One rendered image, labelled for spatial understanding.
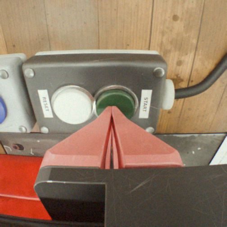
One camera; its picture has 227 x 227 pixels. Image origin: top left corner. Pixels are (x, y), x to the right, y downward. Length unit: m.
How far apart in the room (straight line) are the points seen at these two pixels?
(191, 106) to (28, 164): 0.20
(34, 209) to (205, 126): 0.29
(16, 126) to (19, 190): 0.08
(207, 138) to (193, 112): 0.05
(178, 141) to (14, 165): 0.20
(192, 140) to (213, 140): 0.03
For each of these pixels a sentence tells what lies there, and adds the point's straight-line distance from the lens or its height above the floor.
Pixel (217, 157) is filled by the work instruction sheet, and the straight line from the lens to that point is 0.27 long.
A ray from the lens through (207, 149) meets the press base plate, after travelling 0.25.
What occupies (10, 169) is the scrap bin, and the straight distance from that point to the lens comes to 0.25.
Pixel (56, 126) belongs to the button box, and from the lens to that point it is 0.16.
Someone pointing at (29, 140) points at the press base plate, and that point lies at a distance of 0.23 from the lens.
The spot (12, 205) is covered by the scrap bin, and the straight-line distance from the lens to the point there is 0.36.
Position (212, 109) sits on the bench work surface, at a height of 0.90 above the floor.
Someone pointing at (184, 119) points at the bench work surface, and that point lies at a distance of 0.20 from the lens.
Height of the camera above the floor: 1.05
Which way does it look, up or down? 54 degrees down
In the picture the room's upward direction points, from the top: 179 degrees counter-clockwise
